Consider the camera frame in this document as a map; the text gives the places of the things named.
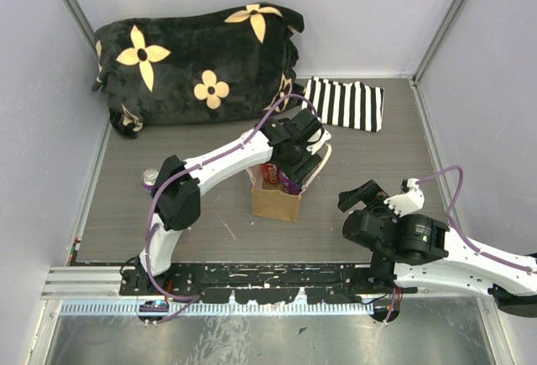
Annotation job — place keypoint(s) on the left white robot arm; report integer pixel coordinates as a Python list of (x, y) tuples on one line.
[(176, 196)]

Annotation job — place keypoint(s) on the black floral plush blanket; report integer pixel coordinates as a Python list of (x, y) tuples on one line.
[(230, 65)]

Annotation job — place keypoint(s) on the jute canvas tote bag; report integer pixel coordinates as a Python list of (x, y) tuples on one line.
[(271, 202)]

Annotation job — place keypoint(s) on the red cola can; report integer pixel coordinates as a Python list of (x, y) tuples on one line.
[(270, 174)]

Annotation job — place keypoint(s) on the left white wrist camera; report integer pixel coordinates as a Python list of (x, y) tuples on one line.
[(315, 143)]

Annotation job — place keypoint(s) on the purple soda can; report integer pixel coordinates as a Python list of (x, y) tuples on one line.
[(288, 186), (149, 178)]

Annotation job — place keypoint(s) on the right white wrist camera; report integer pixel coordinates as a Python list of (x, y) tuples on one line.
[(409, 201)]

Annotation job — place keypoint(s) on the right aluminium frame post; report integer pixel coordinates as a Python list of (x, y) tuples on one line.
[(447, 22)]

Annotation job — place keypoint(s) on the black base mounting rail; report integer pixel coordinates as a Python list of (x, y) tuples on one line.
[(261, 283)]

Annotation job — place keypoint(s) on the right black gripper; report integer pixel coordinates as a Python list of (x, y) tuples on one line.
[(370, 195)]

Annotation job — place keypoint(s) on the black white striped cloth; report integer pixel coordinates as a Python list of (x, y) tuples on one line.
[(353, 105)]

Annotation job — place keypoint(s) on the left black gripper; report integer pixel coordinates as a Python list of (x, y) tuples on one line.
[(298, 173)]

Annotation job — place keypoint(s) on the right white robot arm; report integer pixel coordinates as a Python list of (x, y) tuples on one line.
[(472, 268)]

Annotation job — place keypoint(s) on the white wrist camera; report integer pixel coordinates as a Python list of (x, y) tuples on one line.
[(409, 201), (315, 143)]

